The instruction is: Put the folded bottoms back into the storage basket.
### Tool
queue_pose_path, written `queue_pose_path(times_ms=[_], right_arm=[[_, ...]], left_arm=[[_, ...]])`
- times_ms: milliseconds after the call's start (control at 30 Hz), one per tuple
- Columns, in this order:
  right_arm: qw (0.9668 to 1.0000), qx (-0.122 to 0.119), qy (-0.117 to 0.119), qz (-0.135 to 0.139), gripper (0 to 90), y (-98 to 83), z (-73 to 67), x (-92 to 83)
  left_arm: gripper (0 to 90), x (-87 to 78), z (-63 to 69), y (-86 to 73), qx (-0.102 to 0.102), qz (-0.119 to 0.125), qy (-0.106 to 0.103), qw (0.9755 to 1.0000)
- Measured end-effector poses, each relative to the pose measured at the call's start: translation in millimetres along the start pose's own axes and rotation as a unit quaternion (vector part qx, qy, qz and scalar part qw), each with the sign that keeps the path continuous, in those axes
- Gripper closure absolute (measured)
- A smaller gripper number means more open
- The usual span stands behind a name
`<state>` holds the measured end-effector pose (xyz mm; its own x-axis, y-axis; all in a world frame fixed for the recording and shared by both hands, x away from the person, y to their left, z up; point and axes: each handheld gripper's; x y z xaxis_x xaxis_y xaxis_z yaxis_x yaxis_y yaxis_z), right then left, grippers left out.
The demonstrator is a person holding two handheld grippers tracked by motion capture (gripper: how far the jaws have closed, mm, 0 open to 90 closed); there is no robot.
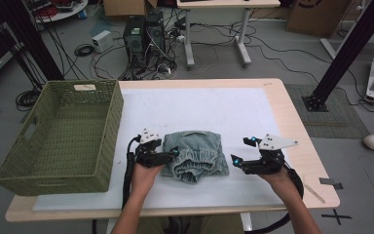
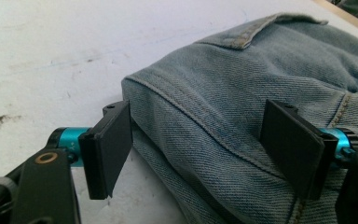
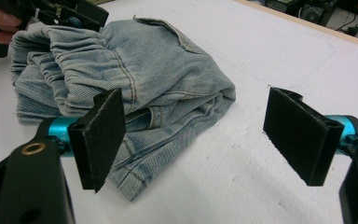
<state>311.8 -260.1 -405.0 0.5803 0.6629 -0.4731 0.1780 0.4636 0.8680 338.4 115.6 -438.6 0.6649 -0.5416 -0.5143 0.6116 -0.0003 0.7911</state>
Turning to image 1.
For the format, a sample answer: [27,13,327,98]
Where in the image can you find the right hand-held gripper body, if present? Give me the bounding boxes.
[243,133,299,176]

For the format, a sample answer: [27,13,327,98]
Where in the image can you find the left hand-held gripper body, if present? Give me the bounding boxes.
[135,128,173,169]

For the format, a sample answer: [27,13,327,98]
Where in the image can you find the light blue denim shorts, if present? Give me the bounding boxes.
[160,130,231,184]

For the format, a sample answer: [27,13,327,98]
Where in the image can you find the green woven basket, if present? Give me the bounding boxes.
[0,79,125,197]

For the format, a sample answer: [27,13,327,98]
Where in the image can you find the person's left hand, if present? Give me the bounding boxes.
[131,162,167,201]

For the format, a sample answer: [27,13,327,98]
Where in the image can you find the person's right hand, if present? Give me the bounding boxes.
[257,167,301,204]

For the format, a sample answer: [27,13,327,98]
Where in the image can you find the white foam mat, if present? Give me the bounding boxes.
[32,87,288,213]

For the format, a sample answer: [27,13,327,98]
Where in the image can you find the white table leg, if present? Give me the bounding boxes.
[238,213,253,232]

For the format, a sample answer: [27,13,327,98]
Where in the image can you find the thin wooden stick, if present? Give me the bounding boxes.
[303,183,326,205]

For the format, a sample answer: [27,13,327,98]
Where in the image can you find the person's olive trousers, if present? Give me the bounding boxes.
[135,214,243,234]

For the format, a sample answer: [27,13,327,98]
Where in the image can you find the black tape strip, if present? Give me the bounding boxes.
[318,176,344,191]

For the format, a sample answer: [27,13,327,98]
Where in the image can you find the white power adapter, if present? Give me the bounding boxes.
[157,63,173,75]

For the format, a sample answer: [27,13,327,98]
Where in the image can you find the grey floor mat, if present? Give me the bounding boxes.
[283,83,374,140]

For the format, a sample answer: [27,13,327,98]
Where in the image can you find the black tape cross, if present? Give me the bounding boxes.
[320,209,354,226]

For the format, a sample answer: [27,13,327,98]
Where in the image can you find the black computer tower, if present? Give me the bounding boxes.
[122,15,148,71]

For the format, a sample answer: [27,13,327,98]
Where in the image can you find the grey computer tower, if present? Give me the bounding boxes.
[145,11,167,64]

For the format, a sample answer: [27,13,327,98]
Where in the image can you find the white box device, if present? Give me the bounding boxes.
[92,29,115,54]

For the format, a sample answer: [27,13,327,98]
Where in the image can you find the black metal stand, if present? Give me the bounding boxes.
[0,0,65,82]
[301,0,374,113]

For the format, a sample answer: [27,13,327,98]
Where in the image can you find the white-legged wooden desk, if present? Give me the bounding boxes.
[175,0,281,68]

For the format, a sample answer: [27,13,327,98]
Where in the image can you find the large cardboard box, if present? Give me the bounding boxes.
[285,0,354,38]

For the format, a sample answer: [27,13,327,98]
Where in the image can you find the small cardboard box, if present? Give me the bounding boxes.
[102,0,159,18]

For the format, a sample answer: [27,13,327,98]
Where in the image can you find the round white table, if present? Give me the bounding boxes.
[25,0,90,24]

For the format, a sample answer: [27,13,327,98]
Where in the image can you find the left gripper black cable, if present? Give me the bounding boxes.
[91,136,142,234]

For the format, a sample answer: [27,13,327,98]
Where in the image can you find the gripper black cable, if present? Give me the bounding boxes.
[91,136,142,234]
[244,164,305,234]

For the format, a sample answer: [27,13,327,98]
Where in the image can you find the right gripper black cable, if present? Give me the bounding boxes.
[244,164,305,234]

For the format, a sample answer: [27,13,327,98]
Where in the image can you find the tangle of floor cables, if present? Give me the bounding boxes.
[91,13,374,113]

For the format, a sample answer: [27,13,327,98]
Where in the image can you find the small coiled black cable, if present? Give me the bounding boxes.
[73,43,95,58]

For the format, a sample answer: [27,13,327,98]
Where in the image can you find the large coiled black cable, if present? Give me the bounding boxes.
[15,89,43,112]

